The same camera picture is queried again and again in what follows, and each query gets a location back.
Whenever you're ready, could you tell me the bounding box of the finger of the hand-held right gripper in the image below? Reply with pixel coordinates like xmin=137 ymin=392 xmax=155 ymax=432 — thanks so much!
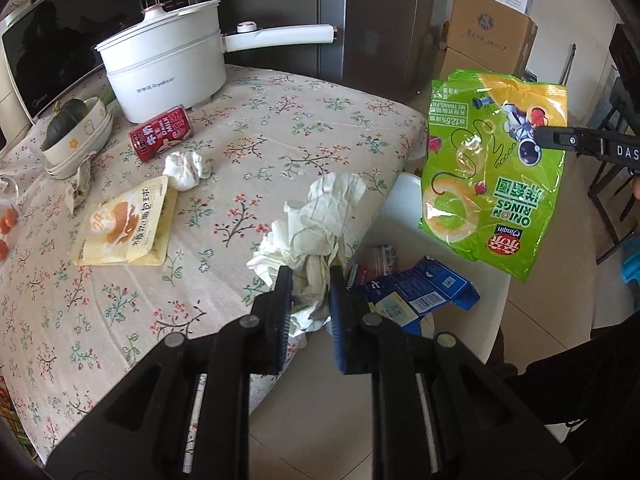
xmin=536 ymin=126 xmax=607 ymax=155

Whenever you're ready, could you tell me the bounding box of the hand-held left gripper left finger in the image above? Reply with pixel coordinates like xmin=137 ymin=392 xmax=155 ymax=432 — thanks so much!
xmin=45 ymin=265 xmax=296 ymax=480

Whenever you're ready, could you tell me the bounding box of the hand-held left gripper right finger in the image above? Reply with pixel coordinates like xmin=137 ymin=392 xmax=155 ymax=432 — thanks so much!
xmin=327 ymin=264 xmax=573 ymax=480

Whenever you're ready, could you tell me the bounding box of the green snack bag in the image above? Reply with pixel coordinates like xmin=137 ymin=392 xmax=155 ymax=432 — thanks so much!
xmin=419 ymin=67 xmax=570 ymax=283

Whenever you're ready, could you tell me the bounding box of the blue milk carton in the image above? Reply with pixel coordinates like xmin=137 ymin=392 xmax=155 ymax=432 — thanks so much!
xmin=350 ymin=256 xmax=481 ymax=336

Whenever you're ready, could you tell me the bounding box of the large white paper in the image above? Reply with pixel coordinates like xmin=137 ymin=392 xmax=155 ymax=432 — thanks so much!
xmin=246 ymin=172 xmax=368 ymax=338

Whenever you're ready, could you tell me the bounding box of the white plastic bin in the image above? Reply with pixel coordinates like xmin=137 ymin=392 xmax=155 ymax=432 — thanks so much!
xmin=350 ymin=172 xmax=511 ymax=366

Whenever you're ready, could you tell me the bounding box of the blue plastic item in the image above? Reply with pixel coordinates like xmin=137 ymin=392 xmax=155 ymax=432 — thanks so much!
xmin=621 ymin=247 xmax=640 ymax=286

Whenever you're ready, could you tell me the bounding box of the cardboard box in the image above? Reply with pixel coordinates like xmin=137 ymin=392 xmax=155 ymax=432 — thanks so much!
xmin=445 ymin=0 xmax=538 ymax=78
xmin=435 ymin=47 xmax=526 ymax=83

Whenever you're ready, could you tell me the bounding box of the small crumpled white tissue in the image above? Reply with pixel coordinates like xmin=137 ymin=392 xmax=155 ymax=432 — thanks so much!
xmin=162 ymin=150 xmax=213 ymax=192

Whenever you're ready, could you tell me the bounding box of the pale yellow bread bag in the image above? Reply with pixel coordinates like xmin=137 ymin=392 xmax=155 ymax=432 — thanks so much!
xmin=72 ymin=176 xmax=180 ymax=267

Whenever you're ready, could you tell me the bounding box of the floral tablecloth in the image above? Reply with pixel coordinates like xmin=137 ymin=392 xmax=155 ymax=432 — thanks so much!
xmin=0 ymin=62 xmax=431 ymax=466

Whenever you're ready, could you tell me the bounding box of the red drink can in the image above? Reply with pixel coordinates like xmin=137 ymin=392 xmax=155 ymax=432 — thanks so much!
xmin=129 ymin=105 xmax=195 ymax=163

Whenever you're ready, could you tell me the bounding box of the grey refrigerator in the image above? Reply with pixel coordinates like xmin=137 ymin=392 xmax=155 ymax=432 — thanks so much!
xmin=195 ymin=0 xmax=451 ymax=101

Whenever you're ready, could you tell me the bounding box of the small paper wrapper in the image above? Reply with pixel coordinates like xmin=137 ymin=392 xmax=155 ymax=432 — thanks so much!
xmin=65 ymin=152 xmax=101 ymax=213

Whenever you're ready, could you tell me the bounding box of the white dish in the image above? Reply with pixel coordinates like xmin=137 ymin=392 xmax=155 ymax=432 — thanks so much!
xmin=45 ymin=110 xmax=115 ymax=181

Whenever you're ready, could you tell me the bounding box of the person's dark trouser leg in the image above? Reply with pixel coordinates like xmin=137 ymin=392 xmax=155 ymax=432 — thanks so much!
xmin=487 ymin=310 xmax=640 ymax=480

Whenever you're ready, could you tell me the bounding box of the white electric pot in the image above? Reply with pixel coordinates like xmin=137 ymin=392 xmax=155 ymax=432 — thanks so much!
xmin=95 ymin=1 xmax=337 ymax=124

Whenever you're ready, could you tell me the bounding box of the white flower print bowl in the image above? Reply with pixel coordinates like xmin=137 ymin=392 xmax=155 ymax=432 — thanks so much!
xmin=40 ymin=96 xmax=108 ymax=163

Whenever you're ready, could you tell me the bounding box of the dark green pumpkin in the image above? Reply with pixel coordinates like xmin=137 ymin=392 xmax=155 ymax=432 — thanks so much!
xmin=42 ymin=99 xmax=93 ymax=151

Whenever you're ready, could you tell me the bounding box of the black microwave oven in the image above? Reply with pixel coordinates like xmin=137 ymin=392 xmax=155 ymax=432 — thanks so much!
xmin=0 ymin=0 xmax=193 ymax=126

